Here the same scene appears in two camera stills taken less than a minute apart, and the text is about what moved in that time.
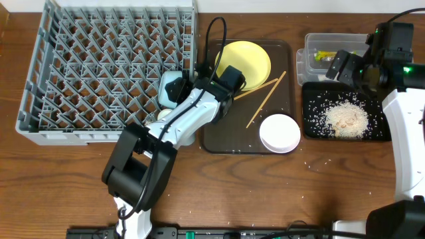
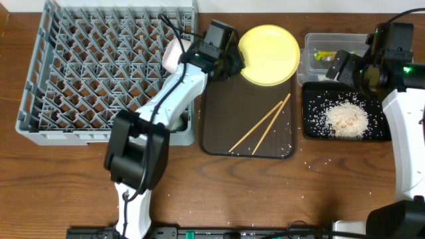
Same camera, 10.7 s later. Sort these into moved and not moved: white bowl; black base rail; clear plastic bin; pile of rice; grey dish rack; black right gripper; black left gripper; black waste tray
Moved: white bowl; black left gripper
Not moved: clear plastic bin; pile of rice; black right gripper; black waste tray; grey dish rack; black base rail
